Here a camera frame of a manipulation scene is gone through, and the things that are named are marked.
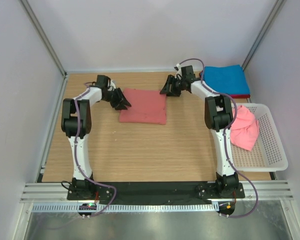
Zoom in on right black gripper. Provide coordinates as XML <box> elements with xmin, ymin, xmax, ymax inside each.
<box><xmin>159</xmin><ymin>75</ymin><xmax>185</xmax><ymax>98</ymax></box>

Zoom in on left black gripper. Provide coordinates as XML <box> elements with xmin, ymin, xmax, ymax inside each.
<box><xmin>102</xmin><ymin>88</ymin><xmax>131</xmax><ymax>111</ymax></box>

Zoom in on salmon pink t-shirt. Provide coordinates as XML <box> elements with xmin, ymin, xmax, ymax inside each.
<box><xmin>119</xmin><ymin>88</ymin><xmax>167</xmax><ymax>125</ymax></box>

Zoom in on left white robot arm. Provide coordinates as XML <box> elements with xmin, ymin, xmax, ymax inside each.
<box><xmin>61</xmin><ymin>75</ymin><xmax>132</xmax><ymax>200</ymax></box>

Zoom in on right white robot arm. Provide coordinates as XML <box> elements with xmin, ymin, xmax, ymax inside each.
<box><xmin>160</xmin><ymin>64</ymin><xmax>239</xmax><ymax>198</ymax></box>

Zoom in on folded blue t-shirt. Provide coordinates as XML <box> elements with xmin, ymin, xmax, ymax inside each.
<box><xmin>203</xmin><ymin>64</ymin><xmax>250</xmax><ymax>95</ymax></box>

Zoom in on folded red t-shirt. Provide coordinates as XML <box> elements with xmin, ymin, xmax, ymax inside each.
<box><xmin>199</xmin><ymin>70</ymin><xmax>251</xmax><ymax>100</ymax></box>

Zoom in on bright pink t-shirt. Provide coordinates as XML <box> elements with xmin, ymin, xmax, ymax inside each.
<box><xmin>230</xmin><ymin>105</ymin><xmax>260</xmax><ymax>152</ymax></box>

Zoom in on white plastic basket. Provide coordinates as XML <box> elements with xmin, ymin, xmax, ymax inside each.
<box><xmin>231</xmin><ymin>103</ymin><xmax>288</xmax><ymax>172</ymax></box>

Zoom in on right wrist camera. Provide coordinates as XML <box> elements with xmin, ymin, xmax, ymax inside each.
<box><xmin>174</xmin><ymin>63</ymin><xmax>182</xmax><ymax>79</ymax></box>

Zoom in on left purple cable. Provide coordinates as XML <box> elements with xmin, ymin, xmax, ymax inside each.
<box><xmin>73</xmin><ymin>81</ymin><xmax>118</xmax><ymax>218</ymax></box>

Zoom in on purple cable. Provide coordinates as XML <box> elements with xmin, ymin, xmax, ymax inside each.
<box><xmin>174</xmin><ymin>58</ymin><xmax>260</xmax><ymax>219</ymax></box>
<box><xmin>73</xmin><ymin>81</ymin><xmax>118</xmax><ymax>218</ymax></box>

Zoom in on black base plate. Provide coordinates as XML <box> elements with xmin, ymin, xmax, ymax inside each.
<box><xmin>66</xmin><ymin>180</ymin><xmax>245</xmax><ymax>205</ymax></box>

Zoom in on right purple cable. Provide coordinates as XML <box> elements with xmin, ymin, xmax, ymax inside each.
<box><xmin>174</xmin><ymin>58</ymin><xmax>260</xmax><ymax>219</ymax></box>

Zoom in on white slotted cable duct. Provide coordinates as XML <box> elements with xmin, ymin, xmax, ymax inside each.
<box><xmin>32</xmin><ymin>202</ymin><xmax>219</xmax><ymax>213</ymax></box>

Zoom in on aluminium frame rail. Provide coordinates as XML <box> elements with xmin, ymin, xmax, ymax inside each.
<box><xmin>19</xmin><ymin>180</ymin><xmax>294</xmax><ymax>203</ymax></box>

